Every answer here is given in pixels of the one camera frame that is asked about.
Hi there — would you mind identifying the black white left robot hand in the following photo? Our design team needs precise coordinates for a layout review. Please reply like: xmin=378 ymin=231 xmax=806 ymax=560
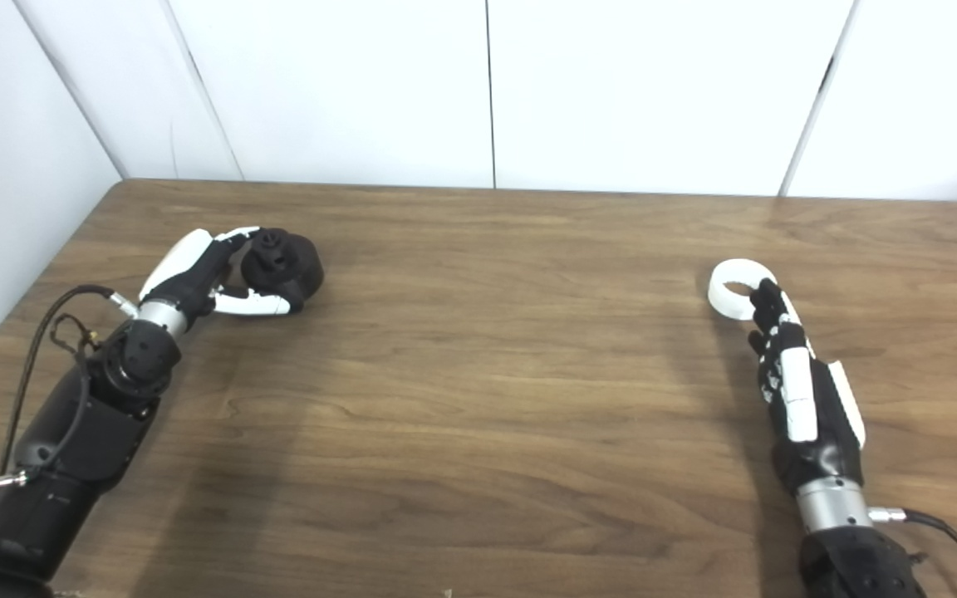
xmin=138 ymin=226 xmax=293 ymax=321

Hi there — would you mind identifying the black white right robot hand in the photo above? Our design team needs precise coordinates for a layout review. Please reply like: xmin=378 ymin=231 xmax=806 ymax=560
xmin=747 ymin=278 xmax=867 ymax=498

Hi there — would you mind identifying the round black plastic part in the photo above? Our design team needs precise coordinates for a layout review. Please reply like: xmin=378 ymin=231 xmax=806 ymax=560
xmin=241 ymin=230 xmax=326 ymax=314

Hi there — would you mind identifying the white plastic ring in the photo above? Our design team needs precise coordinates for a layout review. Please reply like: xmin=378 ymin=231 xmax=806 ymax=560
xmin=709 ymin=259 xmax=777 ymax=321

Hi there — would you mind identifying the thin left arm wire bundle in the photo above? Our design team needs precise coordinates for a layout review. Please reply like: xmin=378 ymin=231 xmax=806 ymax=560
xmin=50 ymin=313 xmax=104 ymax=362

